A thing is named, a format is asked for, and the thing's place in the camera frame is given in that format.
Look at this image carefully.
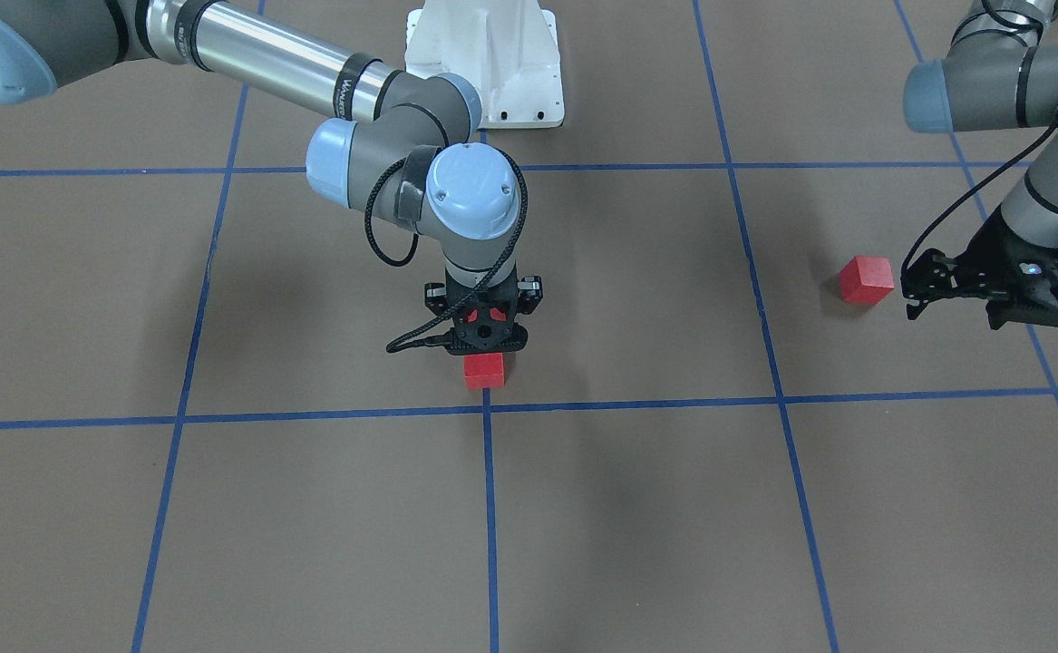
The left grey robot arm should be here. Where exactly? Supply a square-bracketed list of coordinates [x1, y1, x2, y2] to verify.
[900, 1, 1058, 329]

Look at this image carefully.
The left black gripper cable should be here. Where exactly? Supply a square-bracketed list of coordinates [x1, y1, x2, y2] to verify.
[900, 73, 1058, 273]

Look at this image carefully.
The red block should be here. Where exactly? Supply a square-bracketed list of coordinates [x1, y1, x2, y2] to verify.
[837, 255, 895, 306]
[466, 307, 507, 324]
[462, 352, 507, 389]

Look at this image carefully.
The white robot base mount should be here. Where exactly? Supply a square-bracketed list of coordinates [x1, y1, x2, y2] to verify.
[404, 1, 566, 130]

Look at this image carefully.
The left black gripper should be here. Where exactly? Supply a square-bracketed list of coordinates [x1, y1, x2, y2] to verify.
[956, 208, 1058, 330]

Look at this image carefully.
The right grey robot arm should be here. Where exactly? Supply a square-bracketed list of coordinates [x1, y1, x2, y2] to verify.
[0, 1, 544, 356]

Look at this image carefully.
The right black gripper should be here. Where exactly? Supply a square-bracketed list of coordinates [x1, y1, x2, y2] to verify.
[424, 273, 544, 356]

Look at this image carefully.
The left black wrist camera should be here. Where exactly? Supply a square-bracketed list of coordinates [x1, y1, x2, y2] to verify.
[900, 249, 959, 321]

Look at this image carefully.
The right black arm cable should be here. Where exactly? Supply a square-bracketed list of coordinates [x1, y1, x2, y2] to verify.
[364, 150, 529, 355]

